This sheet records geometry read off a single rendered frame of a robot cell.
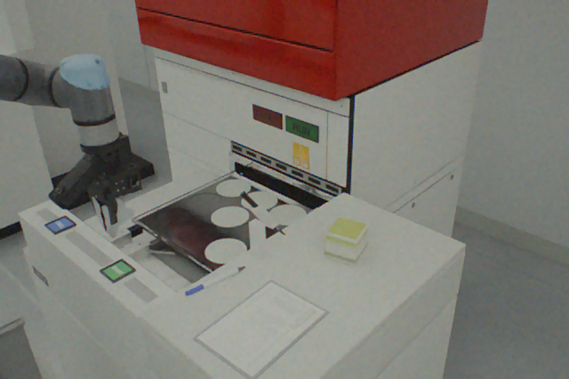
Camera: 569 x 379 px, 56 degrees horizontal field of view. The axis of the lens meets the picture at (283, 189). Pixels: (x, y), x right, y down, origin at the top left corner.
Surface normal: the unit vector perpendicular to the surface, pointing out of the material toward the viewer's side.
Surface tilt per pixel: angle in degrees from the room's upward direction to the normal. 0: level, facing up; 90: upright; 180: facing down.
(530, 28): 90
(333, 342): 0
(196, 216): 0
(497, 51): 90
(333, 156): 90
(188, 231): 0
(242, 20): 90
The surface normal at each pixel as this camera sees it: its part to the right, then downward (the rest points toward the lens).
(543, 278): -0.02, -0.87
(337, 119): -0.69, 0.37
